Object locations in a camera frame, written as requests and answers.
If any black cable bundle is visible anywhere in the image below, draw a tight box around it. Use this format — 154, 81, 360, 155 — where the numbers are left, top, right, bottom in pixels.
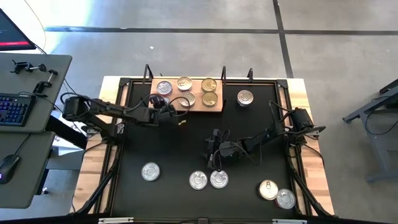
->
74, 149, 124, 216
284, 146, 333, 217

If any black floor cable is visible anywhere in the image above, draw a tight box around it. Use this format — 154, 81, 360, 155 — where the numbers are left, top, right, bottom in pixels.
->
32, 43, 78, 97

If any black desk clamp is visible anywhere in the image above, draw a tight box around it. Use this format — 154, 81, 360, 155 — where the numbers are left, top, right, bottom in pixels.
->
10, 59, 47, 75
32, 68, 59, 95

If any green label can gold lid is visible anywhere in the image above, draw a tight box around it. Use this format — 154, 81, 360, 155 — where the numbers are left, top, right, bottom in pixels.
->
200, 77, 218, 93
201, 91, 219, 108

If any large grey desk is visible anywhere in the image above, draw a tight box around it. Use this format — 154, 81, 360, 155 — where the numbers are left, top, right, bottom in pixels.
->
0, 52, 73, 134

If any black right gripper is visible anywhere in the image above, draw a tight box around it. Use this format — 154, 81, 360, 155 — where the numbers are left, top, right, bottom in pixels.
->
203, 128, 249, 170

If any green label can silver lid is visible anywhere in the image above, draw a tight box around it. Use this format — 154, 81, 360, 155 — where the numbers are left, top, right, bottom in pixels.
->
209, 169, 229, 190

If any wooden shelf black metal frame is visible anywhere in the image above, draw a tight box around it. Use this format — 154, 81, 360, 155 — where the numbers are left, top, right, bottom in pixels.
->
143, 63, 229, 113

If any black computer monitor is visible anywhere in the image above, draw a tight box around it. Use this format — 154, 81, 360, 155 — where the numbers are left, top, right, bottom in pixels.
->
0, 8, 37, 52

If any black backlit keyboard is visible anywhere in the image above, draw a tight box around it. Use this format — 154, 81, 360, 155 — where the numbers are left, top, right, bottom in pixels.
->
0, 92, 36, 128

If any blue label can beige lid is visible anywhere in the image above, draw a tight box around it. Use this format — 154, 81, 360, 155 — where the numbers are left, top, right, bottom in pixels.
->
176, 76, 193, 91

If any white sheet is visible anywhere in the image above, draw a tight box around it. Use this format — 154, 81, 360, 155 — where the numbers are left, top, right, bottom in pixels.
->
49, 124, 90, 156

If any silver metal bracket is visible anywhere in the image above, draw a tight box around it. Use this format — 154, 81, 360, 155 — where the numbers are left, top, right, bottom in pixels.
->
272, 218, 308, 224
98, 217, 134, 224

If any grey metal stand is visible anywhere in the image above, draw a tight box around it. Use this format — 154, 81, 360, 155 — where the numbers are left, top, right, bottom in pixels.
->
341, 77, 398, 184

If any black computer mouse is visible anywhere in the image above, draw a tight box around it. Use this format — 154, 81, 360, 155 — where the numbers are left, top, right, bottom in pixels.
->
0, 154, 21, 185

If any black metal table frame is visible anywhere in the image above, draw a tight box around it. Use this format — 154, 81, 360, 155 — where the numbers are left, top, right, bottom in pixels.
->
116, 77, 295, 218

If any silver lid seafood can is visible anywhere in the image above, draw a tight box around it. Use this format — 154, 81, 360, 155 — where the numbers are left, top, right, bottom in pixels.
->
236, 89, 254, 108
141, 161, 161, 182

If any yellow hanging cable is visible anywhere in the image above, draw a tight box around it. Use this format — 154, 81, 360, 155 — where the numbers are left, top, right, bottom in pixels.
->
23, 0, 47, 52

